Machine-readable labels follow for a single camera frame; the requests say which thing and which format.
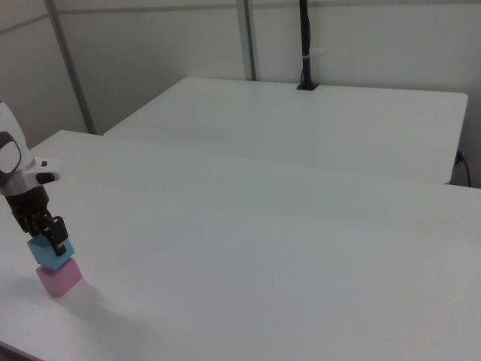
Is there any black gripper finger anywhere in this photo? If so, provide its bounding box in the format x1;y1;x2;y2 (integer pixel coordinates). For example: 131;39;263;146
44;215;70;257
21;217;40;236

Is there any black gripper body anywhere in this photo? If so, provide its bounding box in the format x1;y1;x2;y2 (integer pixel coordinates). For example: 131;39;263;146
5;186;52;235

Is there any blue cube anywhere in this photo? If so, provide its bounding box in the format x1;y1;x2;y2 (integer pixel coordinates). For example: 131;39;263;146
26;232;76;271

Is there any pink cube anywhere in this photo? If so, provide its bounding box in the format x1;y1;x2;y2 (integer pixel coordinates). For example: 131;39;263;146
35;257;84;299

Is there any white side table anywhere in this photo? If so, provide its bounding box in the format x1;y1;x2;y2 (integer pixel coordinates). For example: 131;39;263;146
103;77;469;185

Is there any grey slanted partition post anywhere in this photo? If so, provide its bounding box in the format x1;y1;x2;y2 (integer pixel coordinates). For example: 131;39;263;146
44;0;98;135

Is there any black camera stand pole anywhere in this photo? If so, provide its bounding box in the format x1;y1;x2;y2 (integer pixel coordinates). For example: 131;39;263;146
296;0;319;92

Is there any black power cable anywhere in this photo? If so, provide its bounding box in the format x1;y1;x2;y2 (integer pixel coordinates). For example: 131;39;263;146
455;150;472;187

